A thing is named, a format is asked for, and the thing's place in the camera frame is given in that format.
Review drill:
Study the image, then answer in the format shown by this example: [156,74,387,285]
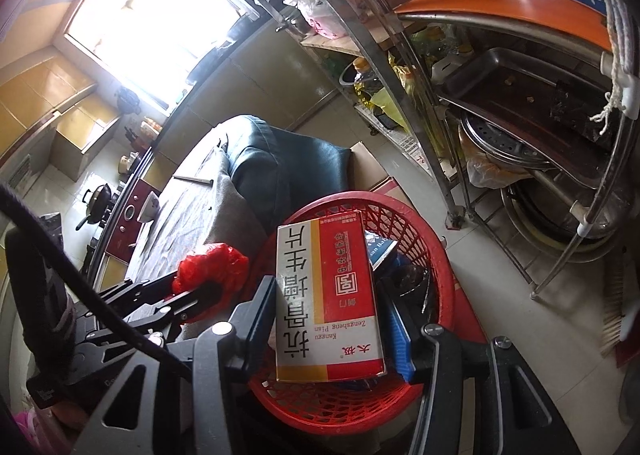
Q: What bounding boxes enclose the orange shelf board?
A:
[392,0,618,53]

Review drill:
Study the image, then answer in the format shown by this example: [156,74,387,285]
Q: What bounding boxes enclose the red plastic bag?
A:
[171,242,250,297]

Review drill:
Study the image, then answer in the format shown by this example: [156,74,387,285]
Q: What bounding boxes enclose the white rope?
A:
[587,0,633,136]

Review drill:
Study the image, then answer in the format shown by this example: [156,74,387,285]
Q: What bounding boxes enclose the black cable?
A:
[0,182,196,381]

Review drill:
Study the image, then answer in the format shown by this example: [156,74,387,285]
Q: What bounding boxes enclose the large metal basin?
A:
[502,180,626,263]

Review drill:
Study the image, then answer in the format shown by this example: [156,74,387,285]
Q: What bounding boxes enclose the pink and white plastic bags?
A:
[285,0,351,38]

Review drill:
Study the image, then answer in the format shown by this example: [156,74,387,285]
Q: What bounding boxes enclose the black wok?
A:
[75,184,113,231]

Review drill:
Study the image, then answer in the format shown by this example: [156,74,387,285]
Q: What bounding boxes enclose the yellow wall cabinets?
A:
[0,55,123,183]

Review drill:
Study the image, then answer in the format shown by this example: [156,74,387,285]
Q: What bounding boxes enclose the round metal steamer tray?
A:
[457,112,556,168]

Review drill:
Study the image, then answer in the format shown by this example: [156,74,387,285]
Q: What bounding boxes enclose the broom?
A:
[597,250,640,356]

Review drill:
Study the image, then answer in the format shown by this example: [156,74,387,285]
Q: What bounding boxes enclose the metal storage rack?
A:
[245,0,640,301]

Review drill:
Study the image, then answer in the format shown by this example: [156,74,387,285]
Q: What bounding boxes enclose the blue denim jeans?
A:
[220,114,353,231]

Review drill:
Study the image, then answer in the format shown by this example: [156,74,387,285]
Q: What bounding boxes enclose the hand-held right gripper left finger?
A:
[85,275,280,455]

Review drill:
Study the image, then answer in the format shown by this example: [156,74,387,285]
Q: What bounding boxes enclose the red and white medicine box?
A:
[276,211,388,382]

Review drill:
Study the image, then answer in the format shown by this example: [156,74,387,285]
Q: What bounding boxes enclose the cardboard box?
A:
[345,140,416,206]

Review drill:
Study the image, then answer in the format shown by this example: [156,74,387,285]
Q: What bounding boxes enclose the grey tablecloth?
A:
[122,128,271,286]

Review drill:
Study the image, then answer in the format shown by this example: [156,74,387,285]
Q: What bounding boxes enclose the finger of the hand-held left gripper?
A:
[95,269,183,318]
[125,279,226,336]

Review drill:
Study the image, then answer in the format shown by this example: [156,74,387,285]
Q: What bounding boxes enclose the blue carton box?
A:
[364,230,398,271]

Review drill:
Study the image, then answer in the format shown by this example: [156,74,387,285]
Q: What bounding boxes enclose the red plastic basket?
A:
[247,190,457,438]

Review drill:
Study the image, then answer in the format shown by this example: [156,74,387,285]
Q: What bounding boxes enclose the yellow plastic bag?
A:
[370,85,408,131]

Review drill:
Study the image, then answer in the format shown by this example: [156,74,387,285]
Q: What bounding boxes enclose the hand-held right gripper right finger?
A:
[377,280,581,455]

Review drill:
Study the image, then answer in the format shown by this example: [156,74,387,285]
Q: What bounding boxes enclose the cooking oil bottle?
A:
[350,58,381,106]

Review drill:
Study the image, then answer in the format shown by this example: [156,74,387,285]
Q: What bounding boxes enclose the rectangular metal tray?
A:
[440,48,618,156]

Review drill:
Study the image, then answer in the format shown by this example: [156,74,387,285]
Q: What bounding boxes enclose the white bowl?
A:
[137,198,161,223]

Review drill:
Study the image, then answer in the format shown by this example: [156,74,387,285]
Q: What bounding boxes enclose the yellow base cabinets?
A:
[90,235,136,286]

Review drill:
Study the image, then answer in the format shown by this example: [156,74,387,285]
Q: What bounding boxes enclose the window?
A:
[65,0,241,111]

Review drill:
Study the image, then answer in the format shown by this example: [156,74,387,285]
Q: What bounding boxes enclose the dark red oven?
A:
[107,180,161,261]

